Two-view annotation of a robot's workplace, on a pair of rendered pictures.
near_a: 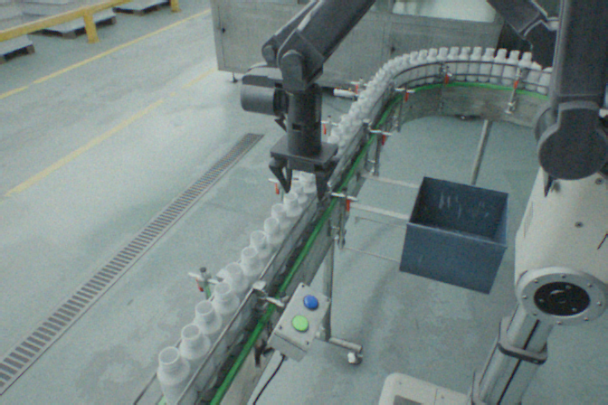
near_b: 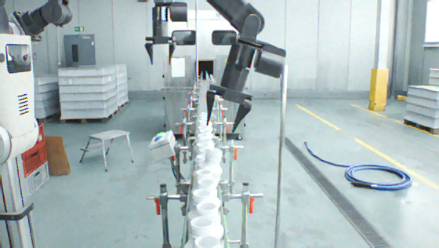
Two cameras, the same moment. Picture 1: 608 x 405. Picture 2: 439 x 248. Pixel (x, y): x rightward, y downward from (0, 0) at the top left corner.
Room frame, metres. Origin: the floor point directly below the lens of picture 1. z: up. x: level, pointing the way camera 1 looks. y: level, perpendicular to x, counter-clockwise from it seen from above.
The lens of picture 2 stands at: (1.86, -0.32, 1.43)
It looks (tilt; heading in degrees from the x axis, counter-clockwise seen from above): 12 degrees down; 156
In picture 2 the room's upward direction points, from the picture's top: straight up
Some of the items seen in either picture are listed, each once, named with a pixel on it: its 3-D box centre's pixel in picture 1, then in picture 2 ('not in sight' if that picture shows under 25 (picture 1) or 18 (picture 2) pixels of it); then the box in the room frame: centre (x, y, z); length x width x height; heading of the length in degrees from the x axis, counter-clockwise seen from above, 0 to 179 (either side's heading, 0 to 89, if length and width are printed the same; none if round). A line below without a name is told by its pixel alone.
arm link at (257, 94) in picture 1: (279, 80); (171, 5); (0.66, 0.04, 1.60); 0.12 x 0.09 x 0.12; 69
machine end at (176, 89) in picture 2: not in sight; (204, 74); (-3.94, 2.02, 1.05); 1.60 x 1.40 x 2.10; 158
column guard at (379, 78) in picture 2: not in sight; (378, 89); (-4.31, 7.12, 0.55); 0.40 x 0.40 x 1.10; 68
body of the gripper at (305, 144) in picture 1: (304, 137); (160, 31); (0.65, 0.00, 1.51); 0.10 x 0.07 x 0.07; 68
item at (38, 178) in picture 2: not in sight; (21, 178); (-2.10, -0.94, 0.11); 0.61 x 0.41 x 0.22; 161
